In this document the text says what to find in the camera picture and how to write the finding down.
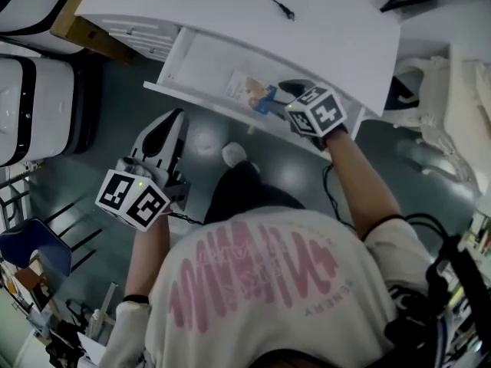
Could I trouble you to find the person's left forearm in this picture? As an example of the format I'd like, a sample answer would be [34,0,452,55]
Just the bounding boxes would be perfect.
[124,213,173,302]

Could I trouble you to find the black trousers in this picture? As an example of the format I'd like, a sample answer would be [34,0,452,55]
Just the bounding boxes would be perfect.
[203,160,307,226]

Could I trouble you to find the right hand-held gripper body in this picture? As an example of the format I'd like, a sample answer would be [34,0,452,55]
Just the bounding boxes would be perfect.
[278,79,349,151]

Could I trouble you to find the white desk with drawers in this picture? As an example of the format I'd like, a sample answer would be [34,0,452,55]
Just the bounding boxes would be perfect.
[74,0,402,117]

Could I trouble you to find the white desk drawer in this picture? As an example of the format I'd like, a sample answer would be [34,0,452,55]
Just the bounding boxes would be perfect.
[143,26,366,161]

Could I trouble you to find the brown cardboard box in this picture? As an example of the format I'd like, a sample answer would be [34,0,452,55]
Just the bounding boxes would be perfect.
[49,0,136,67]

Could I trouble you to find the cream carved vanity table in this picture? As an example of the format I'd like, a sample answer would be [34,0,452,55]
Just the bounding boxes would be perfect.
[381,43,491,193]

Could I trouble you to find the person's left hand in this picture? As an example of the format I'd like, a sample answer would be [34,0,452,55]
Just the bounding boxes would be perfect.
[116,156,170,186]

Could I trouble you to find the dark blue chair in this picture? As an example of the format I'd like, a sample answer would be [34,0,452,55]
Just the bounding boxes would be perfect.
[0,202,105,278]

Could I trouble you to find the colourful packet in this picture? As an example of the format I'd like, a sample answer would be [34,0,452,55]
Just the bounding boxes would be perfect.
[223,69,280,117]

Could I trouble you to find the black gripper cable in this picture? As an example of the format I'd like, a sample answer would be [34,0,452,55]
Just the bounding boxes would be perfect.
[321,162,358,232]
[167,210,205,226]

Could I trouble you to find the white and black robot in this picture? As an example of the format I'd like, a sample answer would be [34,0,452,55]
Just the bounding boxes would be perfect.
[0,0,88,56]
[0,53,104,169]

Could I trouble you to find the person's right forearm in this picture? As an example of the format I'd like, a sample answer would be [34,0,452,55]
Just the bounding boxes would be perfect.
[325,130,404,242]

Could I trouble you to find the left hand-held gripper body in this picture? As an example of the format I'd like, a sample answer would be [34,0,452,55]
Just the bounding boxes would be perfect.
[94,108,192,232]

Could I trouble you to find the white shirt with pink print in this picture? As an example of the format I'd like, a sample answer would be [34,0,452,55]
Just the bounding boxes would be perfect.
[98,206,435,368]

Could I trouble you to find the white shoe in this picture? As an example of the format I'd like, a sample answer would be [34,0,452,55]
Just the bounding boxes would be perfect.
[221,141,249,169]

